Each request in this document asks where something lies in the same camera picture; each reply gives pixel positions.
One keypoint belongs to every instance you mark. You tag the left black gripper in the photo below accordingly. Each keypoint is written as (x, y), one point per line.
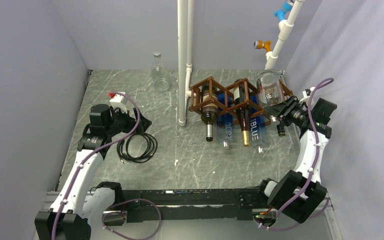
(130, 121)

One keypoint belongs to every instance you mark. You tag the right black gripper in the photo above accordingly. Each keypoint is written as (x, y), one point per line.
(280, 109)

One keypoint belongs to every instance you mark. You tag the clear bottle with cork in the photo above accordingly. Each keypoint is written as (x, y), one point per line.
(269, 88)

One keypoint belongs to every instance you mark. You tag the clear bottle dark label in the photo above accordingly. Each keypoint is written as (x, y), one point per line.
(159, 75)

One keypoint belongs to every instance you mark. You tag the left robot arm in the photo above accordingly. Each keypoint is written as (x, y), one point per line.
(72, 216)

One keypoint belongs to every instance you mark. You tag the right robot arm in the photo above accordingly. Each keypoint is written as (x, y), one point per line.
(300, 191)

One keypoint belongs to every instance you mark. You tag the small dark bottle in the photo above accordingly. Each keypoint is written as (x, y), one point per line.
(281, 131)

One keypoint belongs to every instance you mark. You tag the clear blue-label bottle right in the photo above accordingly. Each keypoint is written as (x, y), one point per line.
(258, 134)

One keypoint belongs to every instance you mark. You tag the clear blue-label bottle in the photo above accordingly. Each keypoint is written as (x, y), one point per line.
(258, 134)
(224, 130)

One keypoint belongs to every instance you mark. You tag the brown wooden wine rack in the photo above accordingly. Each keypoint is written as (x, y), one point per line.
(225, 101)

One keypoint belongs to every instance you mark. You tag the brown bottle gold foil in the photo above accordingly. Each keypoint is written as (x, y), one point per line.
(243, 114)

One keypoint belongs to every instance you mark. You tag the clear blue-label bottle left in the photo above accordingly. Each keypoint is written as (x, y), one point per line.
(224, 130)

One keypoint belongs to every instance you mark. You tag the dark green wine bottle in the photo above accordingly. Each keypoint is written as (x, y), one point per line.
(209, 112)

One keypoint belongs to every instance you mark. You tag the orange pipe valve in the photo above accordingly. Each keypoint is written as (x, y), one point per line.
(259, 44)

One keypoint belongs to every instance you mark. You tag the white angled pvc pipe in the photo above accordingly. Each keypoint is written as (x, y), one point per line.
(285, 27)

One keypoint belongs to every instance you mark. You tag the blue pipe valve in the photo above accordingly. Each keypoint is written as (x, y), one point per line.
(286, 7)

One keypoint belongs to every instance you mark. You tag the white vertical pvc pipe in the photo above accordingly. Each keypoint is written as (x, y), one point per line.
(185, 27)

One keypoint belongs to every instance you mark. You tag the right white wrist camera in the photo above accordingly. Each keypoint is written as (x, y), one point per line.
(306, 96)

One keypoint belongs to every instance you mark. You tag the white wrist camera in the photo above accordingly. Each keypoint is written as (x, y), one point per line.
(118, 101)
(306, 96)

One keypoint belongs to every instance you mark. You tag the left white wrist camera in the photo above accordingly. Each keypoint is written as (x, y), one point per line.
(118, 101)

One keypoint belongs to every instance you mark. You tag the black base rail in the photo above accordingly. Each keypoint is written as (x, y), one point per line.
(137, 206)

